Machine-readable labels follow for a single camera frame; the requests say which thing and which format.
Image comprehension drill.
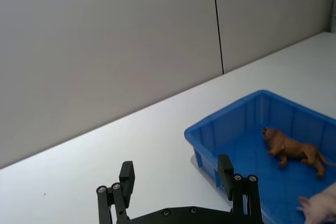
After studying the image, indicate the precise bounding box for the blue plastic bin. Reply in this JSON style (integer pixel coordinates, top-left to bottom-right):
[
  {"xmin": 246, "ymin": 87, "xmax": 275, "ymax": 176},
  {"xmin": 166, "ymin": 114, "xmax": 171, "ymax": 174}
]
[{"xmin": 184, "ymin": 90, "xmax": 336, "ymax": 224}]

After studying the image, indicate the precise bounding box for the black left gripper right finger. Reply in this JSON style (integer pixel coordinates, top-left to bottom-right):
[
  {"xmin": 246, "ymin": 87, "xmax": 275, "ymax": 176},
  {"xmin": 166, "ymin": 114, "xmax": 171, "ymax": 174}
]
[{"xmin": 217, "ymin": 154, "xmax": 264, "ymax": 224}]

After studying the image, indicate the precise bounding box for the white furry toy animal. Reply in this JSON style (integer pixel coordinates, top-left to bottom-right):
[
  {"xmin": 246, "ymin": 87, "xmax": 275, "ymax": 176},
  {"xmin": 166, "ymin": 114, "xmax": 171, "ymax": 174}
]
[{"xmin": 297, "ymin": 183, "xmax": 336, "ymax": 224}]

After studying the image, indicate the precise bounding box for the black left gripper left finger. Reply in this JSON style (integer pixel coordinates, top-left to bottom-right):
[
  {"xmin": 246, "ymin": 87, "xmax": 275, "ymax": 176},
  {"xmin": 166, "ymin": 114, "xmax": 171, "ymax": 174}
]
[{"xmin": 96, "ymin": 161, "xmax": 136, "ymax": 224}]

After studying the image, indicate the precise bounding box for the brown toy lion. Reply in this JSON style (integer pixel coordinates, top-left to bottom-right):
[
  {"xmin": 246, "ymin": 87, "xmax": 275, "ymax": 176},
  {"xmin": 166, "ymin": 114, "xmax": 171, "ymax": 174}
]
[{"xmin": 261, "ymin": 127, "xmax": 336, "ymax": 178}]

